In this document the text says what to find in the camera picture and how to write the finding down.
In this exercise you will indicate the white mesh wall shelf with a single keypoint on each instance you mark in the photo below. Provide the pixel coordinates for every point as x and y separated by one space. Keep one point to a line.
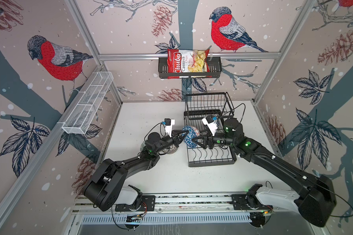
83 113

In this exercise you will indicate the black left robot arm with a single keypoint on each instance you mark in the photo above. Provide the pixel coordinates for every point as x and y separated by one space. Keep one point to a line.
106 186

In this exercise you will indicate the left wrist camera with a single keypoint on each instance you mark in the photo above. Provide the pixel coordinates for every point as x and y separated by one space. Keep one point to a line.
168 126

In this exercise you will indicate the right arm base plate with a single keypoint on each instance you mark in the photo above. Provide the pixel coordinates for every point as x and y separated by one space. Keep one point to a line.
243 202

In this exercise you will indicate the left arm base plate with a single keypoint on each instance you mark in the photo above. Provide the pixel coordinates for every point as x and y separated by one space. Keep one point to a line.
142 203

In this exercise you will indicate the red cassava chips bag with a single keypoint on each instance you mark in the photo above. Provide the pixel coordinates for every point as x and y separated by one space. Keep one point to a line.
187 61

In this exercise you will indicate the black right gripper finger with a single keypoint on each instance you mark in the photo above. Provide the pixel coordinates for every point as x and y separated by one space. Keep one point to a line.
201 136
200 141

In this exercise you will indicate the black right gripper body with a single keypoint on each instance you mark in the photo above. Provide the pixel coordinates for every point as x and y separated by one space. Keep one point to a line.
219 139

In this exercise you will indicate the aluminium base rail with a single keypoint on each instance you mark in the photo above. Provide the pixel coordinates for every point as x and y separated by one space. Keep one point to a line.
174 203

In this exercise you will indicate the grey green patterned bowl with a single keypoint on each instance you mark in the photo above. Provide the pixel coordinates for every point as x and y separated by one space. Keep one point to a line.
143 146

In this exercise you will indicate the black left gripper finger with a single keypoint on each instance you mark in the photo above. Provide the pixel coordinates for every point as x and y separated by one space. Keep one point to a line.
182 140
180 133

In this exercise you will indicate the black wall basket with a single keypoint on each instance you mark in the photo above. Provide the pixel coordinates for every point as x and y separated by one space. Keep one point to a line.
214 69

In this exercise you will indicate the white brown patterned bowl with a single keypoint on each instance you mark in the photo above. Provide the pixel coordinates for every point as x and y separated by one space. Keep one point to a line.
169 150

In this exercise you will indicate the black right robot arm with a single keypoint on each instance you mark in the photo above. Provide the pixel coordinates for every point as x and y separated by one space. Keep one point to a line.
311 196

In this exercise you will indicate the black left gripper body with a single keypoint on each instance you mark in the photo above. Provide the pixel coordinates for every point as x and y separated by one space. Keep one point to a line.
165 142

